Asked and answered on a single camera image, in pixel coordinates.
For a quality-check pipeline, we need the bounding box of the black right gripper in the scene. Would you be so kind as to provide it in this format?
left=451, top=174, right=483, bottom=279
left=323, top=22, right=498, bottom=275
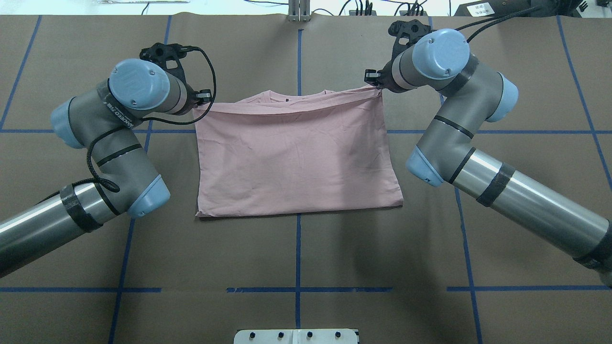
left=364, top=67, right=396, bottom=92

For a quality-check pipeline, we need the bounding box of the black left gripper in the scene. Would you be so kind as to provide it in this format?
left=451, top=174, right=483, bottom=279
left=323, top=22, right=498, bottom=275
left=179, top=86, right=214, bottom=115

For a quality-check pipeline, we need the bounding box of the pink Snoopy t-shirt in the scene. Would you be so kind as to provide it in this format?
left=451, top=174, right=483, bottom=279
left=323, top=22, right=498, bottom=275
left=195, top=86, right=404, bottom=217

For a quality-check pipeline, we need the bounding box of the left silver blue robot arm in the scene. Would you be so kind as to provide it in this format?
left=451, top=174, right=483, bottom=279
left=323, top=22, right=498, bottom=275
left=1, top=59, right=216, bottom=277

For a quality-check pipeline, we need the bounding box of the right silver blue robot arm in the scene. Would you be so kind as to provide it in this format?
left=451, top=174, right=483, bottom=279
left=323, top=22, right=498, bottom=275
left=364, top=21, right=611, bottom=288

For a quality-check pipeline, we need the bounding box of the black power box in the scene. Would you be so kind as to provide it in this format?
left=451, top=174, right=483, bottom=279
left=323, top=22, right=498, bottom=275
left=452, top=0, right=531, bottom=17

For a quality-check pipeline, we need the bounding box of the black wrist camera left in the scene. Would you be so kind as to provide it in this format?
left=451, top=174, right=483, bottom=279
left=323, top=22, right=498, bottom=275
left=139, top=42, right=193, bottom=73

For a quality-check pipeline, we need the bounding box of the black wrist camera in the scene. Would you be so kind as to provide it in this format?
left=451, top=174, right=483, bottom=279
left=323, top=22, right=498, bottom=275
left=387, top=19, right=432, bottom=51
left=139, top=42, right=193, bottom=73

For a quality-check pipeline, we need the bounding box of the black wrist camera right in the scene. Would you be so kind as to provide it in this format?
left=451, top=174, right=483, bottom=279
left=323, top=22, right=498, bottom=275
left=387, top=19, right=432, bottom=51

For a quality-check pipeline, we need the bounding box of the aluminium frame post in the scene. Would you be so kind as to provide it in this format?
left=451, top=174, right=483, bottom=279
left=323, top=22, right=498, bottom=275
left=287, top=0, right=312, bottom=22

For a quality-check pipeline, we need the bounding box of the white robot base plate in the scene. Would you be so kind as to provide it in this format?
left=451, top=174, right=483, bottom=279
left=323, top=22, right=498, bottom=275
left=233, top=328, right=361, bottom=344

